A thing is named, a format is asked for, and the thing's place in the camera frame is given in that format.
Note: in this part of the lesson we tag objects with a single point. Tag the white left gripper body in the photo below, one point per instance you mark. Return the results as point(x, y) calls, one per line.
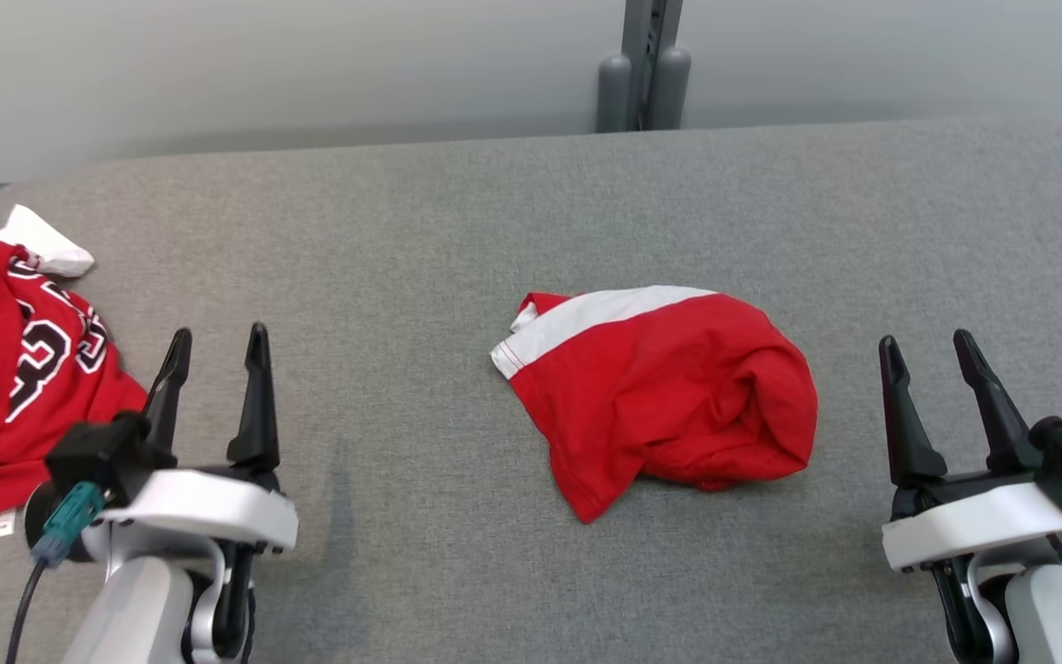
point(208, 507)

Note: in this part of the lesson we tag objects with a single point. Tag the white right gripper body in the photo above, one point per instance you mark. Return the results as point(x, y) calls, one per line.
point(973, 526)

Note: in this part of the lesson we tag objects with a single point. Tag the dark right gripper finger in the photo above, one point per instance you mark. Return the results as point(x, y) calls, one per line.
point(909, 433)
point(1001, 424)

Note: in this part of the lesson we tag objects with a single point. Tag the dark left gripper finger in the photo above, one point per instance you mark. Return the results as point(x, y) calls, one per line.
point(170, 397)
point(257, 415)

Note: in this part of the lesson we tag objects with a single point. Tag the red shorts white waistband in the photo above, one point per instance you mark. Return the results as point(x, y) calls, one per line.
point(678, 397)

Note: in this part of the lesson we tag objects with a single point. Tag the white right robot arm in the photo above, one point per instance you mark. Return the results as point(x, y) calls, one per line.
point(1047, 618)

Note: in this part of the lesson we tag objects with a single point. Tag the grey partition post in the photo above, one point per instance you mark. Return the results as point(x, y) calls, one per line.
point(642, 83)

